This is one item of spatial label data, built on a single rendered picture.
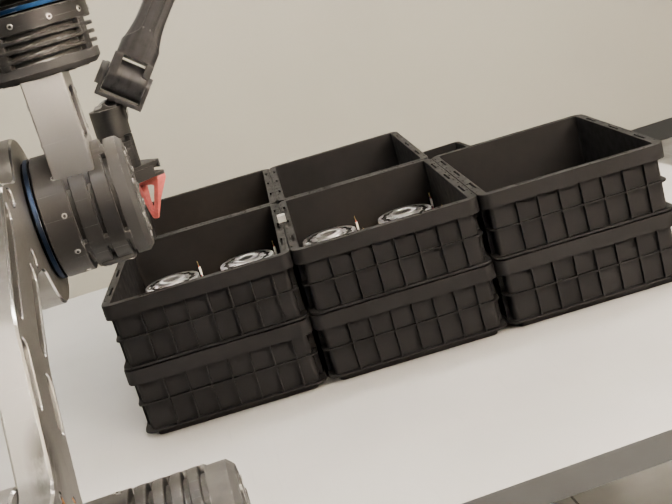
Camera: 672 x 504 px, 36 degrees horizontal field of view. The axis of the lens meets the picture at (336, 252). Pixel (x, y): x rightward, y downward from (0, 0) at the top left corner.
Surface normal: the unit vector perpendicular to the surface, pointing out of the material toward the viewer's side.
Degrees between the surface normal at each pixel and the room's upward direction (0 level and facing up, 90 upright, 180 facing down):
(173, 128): 90
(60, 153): 90
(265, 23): 90
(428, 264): 90
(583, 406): 0
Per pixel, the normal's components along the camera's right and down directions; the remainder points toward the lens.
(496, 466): -0.26, -0.93
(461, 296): 0.11, 0.24
